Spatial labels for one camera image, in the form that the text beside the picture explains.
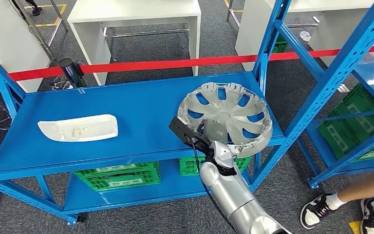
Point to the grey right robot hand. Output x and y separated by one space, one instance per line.
216 130

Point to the round silver metal part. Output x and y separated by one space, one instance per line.
229 109

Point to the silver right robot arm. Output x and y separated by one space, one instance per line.
229 200

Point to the wide blue metal shelf rack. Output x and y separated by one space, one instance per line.
93 103

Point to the speckled white curved plastic part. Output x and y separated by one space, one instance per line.
77 128

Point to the red barrier tape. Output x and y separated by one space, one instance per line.
142 64

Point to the white table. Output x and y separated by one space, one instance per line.
329 30
248 32
132 9

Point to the clear crumpled plastic item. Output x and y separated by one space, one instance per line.
305 36

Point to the person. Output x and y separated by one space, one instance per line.
37 12
361 189

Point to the white cabinet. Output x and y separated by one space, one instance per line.
12 42

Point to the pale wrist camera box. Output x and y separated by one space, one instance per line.
222 155

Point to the black flat bracket module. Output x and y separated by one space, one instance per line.
180 127

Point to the chrome tube frame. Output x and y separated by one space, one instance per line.
58 13
233 18

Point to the black barrier post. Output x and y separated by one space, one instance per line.
70 71

